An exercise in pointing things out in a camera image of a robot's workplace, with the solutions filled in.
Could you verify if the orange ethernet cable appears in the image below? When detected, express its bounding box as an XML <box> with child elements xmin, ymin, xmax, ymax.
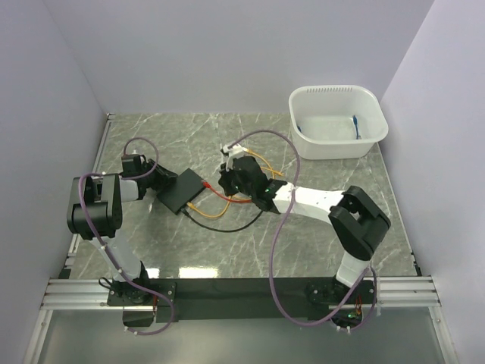
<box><xmin>186</xmin><ymin>148</ymin><xmax>285</xmax><ymax>219</ymax></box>

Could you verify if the black network switch box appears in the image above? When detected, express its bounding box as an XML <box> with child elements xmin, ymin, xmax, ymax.
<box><xmin>156</xmin><ymin>168</ymin><xmax>205</xmax><ymax>215</ymax></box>

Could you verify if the red ethernet cable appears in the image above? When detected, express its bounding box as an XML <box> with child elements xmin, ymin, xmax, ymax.
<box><xmin>199</xmin><ymin>180</ymin><xmax>255</xmax><ymax>205</ymax></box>

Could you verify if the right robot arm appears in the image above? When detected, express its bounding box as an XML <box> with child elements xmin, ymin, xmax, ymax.
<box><xmin>218</xmin><ymin>156</ymin><xmax>391</xmax><ymax>303</ymax></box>

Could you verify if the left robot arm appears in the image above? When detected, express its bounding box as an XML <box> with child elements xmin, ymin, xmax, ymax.
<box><xmin>67</xmin><ymin>154</ymin><xmax>178</xmax><ymax>305</ymax></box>

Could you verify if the white plastic basin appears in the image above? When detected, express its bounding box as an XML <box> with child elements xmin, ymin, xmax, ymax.
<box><xmin>288</xmin><ymin>85</ymin><xmax>389</xmax><ymax>160</ymax></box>

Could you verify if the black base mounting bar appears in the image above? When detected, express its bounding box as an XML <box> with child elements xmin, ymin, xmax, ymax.
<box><xmin>107</xmin><ymin>277</ymin><xmax>376</xmax><ymax>327</ymax></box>

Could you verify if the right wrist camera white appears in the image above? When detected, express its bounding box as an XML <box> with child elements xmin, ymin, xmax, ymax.
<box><xmin>221</xmin><ymin>143</ymin><xmax>246</xmax><ymax>171</ymax></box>

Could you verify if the black power cable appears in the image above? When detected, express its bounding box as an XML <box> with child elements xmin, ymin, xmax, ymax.
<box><xmin>180</xmin><ymin>206</ymin><xmax>264</xmax><ymax>233</ymax></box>

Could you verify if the blue ethernet cable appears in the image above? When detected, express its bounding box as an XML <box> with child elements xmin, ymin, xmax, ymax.
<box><xmin>296</xmin><ymin>115</ymin><xmax>363</xmax><ymax>140</ymax></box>

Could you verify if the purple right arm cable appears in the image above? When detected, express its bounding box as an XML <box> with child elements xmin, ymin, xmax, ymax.
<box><xmin>227</xmin><ymin>130</ymin><xmax>380</xmax><ymax>334</ymax></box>

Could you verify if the aluminium frame rail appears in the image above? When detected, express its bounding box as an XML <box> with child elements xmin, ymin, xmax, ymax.
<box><xmin>40</xmin><ymin>277</ymin><xmax>441</xmax><ymax>311</ymax></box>

